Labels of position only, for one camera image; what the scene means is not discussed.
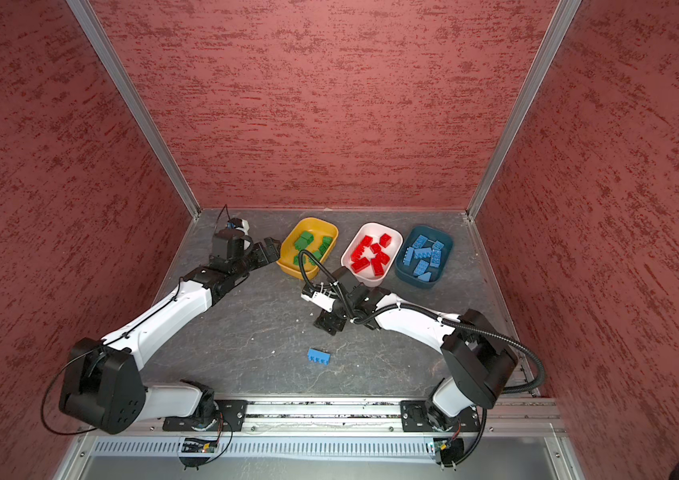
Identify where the red lego pile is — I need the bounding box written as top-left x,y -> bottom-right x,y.
371,259 -> 385,278
379,234 -> 393,248

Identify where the dark teal plastic bin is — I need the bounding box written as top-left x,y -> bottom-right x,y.
395,225 -> 453,289

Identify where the right aluminium corner post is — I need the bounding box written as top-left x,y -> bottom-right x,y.
467,0 -> 581,222

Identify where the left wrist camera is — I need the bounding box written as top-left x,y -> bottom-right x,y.
226,217 -> 250,235

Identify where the red lego pile bottom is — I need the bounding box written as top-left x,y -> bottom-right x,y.
379,234 -> 393,248

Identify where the aluminium front rail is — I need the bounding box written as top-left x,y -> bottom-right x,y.
77,394 -> 567,437

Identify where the white plastic bin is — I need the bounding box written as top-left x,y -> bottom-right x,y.
341,222 -> 403,287

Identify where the green lego small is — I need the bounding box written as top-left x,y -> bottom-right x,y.
318,236 -> 333,253

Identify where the green lego pile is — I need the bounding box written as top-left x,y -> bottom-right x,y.
294,231 -> 314,251

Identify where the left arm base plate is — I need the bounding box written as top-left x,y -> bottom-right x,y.
162,399 -> 248,434

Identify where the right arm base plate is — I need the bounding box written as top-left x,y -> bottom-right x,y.
399,400 -> 479,433

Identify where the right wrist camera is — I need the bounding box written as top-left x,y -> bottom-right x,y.
301,288 -> 335,313

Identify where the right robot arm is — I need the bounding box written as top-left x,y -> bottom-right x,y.
301,267 -> 517,430

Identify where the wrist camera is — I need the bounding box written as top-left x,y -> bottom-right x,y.
226,217 -> 250,235
301,288 -> 335,313

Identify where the aluminium corner post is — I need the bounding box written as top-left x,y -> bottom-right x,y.
66,0 -> 202,221
467,0 -> 581,222

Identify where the yellow plastic bin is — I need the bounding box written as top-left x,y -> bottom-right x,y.
277,217 -> 338,279

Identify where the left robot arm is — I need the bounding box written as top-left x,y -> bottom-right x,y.
57,227 -> 281,434

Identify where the red lego top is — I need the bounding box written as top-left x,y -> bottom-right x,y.
373,251 -> 391,266

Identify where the red lego diagonal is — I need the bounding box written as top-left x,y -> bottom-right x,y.
351,235 -> 373,262

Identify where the left aluminium corner post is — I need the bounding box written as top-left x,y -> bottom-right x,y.
66,0 -> 202,221

